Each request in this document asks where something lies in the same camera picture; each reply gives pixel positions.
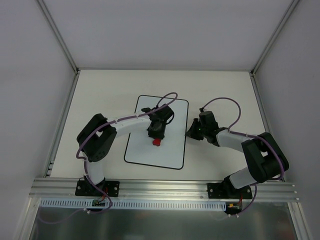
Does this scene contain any left small circuit board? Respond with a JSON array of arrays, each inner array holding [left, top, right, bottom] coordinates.
[[91, 198, 108, 207]]

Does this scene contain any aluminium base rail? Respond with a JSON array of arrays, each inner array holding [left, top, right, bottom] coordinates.
[[29, 177, 301, 203]]

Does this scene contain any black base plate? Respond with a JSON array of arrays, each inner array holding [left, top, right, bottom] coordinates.
[[75, 178, 120, 197], [206, 182, 253, 200]]

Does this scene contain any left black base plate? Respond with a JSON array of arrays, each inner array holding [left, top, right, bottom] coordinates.
[[75, 178, 120, 197]]

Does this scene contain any white whiteboard black frame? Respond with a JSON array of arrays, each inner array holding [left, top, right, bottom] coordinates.
[[124, 99, 189, 170]]

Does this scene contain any right small circuit board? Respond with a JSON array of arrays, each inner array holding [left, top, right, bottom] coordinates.
[[224, 203, 243, 218]]

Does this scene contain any small circuit board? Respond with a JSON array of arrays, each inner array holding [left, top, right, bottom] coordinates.
[[91, 198, 108, 207], [224, 203, 243, 218]]

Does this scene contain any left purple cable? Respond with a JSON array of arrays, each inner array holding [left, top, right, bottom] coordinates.
[[37, 91, 179, 225]]

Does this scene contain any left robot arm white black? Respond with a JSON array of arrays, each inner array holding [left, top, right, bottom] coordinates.
[[75, 104, 175, 197]]

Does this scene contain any aluminium frame post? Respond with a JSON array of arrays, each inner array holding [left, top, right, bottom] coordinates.
[[35, 0, 79, 74], [250, 0, 301, 76]]

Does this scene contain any right aluminium frame post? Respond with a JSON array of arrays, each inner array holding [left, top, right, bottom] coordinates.
[[250, 0, 301, 76]]

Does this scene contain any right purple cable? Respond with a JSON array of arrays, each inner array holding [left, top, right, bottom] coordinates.
[[199, 97, 286, 221]]

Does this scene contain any purple cable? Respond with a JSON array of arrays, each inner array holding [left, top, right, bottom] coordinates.
[[37, 91, 179, 225], [199, 97, 286, 221]]

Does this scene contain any white slotted cable duct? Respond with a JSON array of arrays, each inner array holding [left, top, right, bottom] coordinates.
[[39, 198, 227, 212]]

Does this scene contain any red bone-shaped eraser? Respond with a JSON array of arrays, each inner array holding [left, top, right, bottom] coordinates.
[[152, 138, 162, 147]]

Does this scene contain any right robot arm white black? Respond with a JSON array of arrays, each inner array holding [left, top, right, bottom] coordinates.
[[185, 111, 289, 199]]

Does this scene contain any left aluminium frame post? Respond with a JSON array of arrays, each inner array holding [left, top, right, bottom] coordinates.
[[35, 0, 79, 74]]

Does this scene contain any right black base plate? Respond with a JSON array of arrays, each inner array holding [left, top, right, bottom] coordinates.
[[206, 182, 253, 200]]

